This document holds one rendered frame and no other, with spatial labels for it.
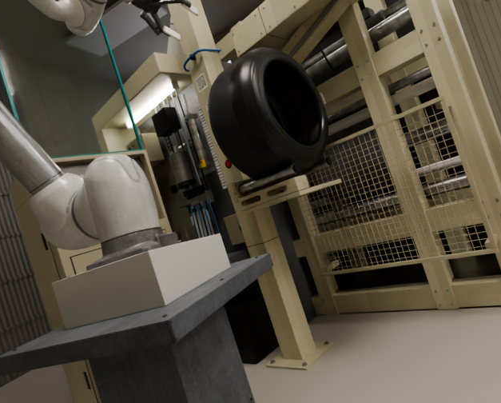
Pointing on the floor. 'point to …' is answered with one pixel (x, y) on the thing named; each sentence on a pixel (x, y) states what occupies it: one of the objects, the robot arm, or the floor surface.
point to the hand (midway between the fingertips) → (185, 24)
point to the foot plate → (301, 360)
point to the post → (292, 325)
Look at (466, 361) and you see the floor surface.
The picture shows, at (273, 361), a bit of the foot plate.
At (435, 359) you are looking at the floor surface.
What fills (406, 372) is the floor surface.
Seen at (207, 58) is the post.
